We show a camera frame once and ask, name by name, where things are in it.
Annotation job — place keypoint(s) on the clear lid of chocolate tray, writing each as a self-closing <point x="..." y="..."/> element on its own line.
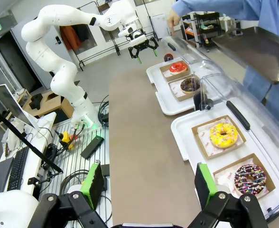
<point x="191" y="54"/>

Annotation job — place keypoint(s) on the large brown cardboard box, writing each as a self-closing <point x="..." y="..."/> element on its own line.
<point x="56" y="102"/>

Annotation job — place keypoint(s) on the black power adapter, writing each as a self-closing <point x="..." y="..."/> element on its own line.
<point x="105" y="170"/>

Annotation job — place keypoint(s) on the white small fridge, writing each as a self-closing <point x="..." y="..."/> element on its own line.
<point x="159" y="25"/>

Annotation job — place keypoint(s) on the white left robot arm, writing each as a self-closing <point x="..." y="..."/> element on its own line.
<point x="58" y="71"/>

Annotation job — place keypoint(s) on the white tray with chocolate donut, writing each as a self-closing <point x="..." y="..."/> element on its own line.
<point x="160" y="95"/>

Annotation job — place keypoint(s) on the sprinkled chocolate donut in box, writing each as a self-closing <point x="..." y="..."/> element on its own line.
<point x="222" y="177"/>

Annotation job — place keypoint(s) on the black rectangular box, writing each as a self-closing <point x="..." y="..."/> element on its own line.
<point x="92" y="147"/>

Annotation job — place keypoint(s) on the yellow emergency stop button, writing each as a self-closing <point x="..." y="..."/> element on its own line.
<point x="67" y="140"/>

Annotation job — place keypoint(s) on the orange hanging jacket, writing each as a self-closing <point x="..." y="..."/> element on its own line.
<point x="68" y="36"/>

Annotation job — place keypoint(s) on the white tray with yellow donut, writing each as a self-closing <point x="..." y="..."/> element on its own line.
<point x="184" y="133"/>

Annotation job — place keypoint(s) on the yellow donut in box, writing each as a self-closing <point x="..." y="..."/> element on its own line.
<point x="201" y="140"/>

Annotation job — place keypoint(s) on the black boom pole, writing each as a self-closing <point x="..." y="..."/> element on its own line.
<point x="28" y="142"/>

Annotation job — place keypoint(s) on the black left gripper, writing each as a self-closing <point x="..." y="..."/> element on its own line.
<point x="144" y="45"/>

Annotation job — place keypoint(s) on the black metal coat rack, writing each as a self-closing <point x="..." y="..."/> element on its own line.
<point x="115" y="42"/>

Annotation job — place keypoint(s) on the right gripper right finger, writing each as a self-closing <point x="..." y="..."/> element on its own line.
<point x="202" y="183"/>

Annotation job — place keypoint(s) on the chocolate nut donut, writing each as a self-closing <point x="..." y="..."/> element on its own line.
<point x="189" y="86"/>

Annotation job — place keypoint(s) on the dark brown serving tray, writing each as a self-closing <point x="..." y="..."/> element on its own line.
<point x="255" y="52"/>

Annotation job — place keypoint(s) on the yellow sprinkled donut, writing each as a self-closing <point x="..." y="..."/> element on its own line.
<point x="223" y="136"/>

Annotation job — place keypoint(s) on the chocolate donut colourful sprinkles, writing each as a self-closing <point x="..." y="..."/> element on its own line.
<point x="249" y="179"/>

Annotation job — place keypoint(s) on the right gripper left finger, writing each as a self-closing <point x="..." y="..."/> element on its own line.
<point x="95" y="185"/>

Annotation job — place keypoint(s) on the red glazed donut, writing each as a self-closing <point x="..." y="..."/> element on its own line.
<point x="178" y="69"/>

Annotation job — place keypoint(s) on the black shelf cart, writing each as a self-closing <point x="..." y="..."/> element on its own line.
<point x="210" y="26"/>

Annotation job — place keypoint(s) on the tilted computer monitor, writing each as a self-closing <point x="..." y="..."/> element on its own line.
<point x="13" y="107"/>

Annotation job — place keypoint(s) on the person's right forearm blue sleeve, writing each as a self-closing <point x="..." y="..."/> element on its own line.
<point x="213" y="7"/>

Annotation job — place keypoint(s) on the black keyboard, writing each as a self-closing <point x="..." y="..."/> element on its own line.
<point x="18" y="168"/>

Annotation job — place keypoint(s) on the person's torso blue shirt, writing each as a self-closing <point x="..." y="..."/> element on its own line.
<point x="277" y="14"/>

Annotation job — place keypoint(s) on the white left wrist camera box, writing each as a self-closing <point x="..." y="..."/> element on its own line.
<point x="138" y="39"/>

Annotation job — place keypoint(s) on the white computer desk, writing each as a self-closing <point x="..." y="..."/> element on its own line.
<point x="42" y="133"/>

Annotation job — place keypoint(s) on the person's right hand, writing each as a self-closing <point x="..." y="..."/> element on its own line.
<point x="175" y="17"/>

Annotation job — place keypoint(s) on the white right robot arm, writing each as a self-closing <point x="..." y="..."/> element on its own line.
<point x="9" y="209"/>

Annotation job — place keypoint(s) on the clear lid of yellow tray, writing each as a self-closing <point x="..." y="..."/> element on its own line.
<point x="267" y="114"/>

